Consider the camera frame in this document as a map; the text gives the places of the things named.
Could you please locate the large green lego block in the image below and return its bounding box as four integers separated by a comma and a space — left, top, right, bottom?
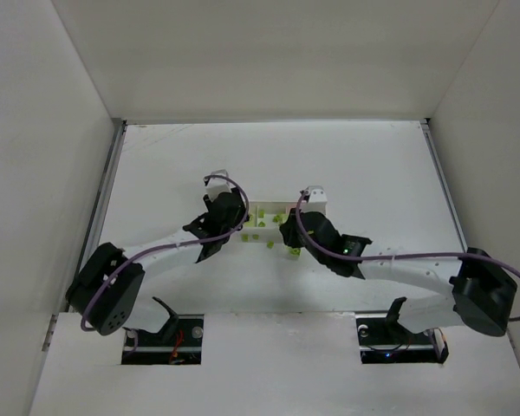
286, 247, 302, 260

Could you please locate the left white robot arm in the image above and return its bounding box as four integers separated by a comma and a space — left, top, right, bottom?
65, 188, 250, 341

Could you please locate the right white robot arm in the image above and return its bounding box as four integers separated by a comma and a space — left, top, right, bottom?
279, 211, 517, 337

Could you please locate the white three-compartment tray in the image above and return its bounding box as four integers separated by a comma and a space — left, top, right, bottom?
237, 201, 296, 244

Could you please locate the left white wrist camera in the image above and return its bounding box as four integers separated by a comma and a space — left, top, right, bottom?
204, 169, 231, 201

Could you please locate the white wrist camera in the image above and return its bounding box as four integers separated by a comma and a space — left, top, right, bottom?
204, 169, 231, 201
301, 185, 328, 214

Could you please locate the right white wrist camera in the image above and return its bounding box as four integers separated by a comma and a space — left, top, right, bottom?
301, 185, 328, 214

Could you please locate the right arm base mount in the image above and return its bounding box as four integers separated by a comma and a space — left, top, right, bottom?
355, 297, 449, 365

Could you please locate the left aluminium rail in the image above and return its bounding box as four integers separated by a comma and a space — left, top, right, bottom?
68, 118, 127, 286

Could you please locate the aluminium rail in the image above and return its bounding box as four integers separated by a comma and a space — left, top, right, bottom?
68, 118, 127, 286
419, 119, 468, 251

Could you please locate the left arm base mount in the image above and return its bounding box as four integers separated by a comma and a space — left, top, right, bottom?
120, 296, 205, 366

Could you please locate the right aluminium rail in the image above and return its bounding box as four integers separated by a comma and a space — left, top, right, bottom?
419, 119, 468, 251

